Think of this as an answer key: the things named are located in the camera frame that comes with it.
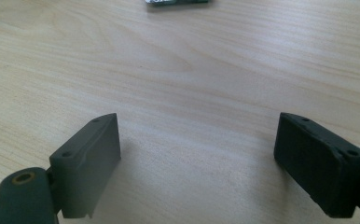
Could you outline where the dark green flat packet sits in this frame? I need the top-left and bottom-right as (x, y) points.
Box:
(145, 0), (210, 7)

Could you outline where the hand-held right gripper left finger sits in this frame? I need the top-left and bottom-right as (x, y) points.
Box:
(48, 112), (122, 219)

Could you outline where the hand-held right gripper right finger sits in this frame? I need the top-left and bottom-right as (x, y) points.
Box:
(273, 112), (360, 218)

